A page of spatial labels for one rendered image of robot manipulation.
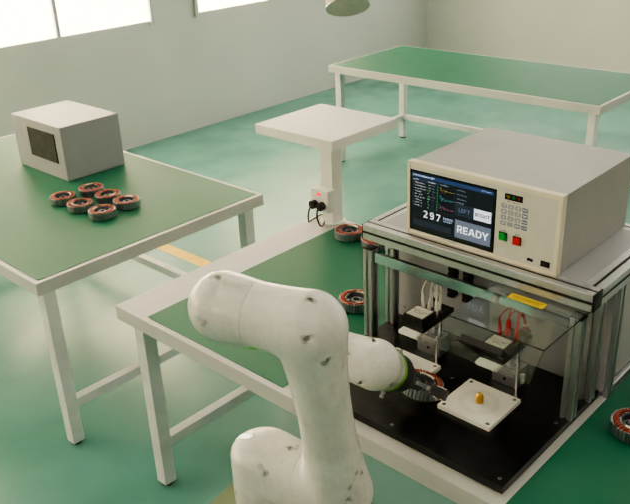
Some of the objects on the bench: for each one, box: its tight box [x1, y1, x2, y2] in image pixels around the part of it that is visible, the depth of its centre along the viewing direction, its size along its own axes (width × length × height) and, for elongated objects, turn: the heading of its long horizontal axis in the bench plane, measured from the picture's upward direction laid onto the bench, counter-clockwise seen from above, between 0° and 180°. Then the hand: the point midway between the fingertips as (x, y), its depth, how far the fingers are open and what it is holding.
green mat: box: [148, 227, 386, 388], centre depth 264 cm, size 94×61×1 cm, turn 142°
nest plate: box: [396, 347, 441, 374], centre depth 215 cm, size 15×15×1 cm
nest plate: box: [437, 378, 521, 432], centre depth 200 cm, size 15×15×1 cm
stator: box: [339, 289, 364, 314], centre depth 253 cm, size 11×11×4 cm
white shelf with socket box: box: [255, 104, 397, 227], centre depth 294 cm, size 35×37×46 cm
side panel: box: [598, 264, 630, 398], centre depth 208 cm, size 28×3×32 cm, turn 142°
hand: (420, 384), depth 197 cm, fingers closed on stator, 11 cm apart
